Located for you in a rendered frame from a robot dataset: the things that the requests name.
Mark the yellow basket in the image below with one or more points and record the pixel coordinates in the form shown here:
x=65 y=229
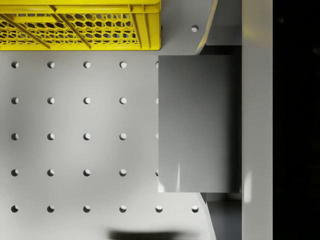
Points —
x=147 y=27

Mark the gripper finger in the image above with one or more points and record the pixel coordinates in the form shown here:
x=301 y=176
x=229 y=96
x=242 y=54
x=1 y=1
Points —
x=225 y=22
x=225 y=220

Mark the grey cube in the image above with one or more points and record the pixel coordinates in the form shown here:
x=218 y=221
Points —
x=197 y=125

